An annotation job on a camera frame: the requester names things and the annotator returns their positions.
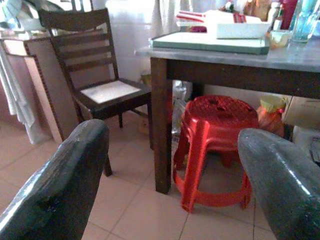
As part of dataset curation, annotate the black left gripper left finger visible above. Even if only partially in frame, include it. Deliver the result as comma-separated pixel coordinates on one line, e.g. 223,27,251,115
0,118,110,240

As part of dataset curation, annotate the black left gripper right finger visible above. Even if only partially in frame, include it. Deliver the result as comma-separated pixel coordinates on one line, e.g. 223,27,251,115
237,127,320,240

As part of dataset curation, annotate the orange bag with yellow top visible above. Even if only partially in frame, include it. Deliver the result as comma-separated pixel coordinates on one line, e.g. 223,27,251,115
256,95,288,138

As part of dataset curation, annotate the cardboard box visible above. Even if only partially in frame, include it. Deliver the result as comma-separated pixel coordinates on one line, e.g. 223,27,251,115
284,96,320,130

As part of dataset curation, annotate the red plastic stool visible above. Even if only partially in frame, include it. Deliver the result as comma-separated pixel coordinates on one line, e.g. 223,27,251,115
172,95,260,214

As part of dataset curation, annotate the white hanging towel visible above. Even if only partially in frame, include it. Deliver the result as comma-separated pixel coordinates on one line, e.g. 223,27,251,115
0,43,37,145

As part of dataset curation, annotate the pink cabinet with studded trim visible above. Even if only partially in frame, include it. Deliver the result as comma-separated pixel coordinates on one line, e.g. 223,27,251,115
0,31,111,145

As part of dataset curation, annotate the dark wooden stone-top table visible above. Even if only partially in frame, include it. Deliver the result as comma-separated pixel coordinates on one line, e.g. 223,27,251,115
134,37,320,195

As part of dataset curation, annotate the dark wooden slatted chair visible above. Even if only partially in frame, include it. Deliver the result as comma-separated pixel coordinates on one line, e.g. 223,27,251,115
38,8,154,177

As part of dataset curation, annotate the clear plastic bag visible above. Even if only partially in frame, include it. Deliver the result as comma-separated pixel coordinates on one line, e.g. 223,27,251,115
171,79,193,156

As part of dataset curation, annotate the small yellow-green bowl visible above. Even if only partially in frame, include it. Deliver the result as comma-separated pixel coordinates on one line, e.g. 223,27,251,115
269,30,292,49

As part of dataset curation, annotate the clear blue glass bottle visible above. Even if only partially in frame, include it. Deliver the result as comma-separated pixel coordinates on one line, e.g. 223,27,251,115
289,0,316,44

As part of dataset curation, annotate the white rectangular tray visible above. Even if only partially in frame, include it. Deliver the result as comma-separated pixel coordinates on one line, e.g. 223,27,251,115
203,9,272,40

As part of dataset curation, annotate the dark red bottle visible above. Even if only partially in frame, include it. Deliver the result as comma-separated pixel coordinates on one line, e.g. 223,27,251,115
279,0,298,31

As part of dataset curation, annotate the red white striped cloth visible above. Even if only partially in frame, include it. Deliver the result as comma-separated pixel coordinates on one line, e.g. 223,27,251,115
176,10,247,27

